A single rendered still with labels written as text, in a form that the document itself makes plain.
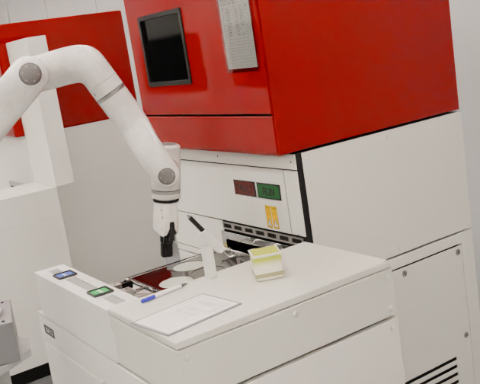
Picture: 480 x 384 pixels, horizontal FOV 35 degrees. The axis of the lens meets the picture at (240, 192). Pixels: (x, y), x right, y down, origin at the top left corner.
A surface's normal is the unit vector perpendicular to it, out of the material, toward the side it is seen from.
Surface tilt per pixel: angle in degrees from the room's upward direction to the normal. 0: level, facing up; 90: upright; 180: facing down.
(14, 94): 114
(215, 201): 90
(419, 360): 90
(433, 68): 90
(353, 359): 90
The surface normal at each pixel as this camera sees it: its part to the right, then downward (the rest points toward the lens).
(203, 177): -0.82, 0.23
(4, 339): 0.31, 0.14
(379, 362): 0.54, 0.08
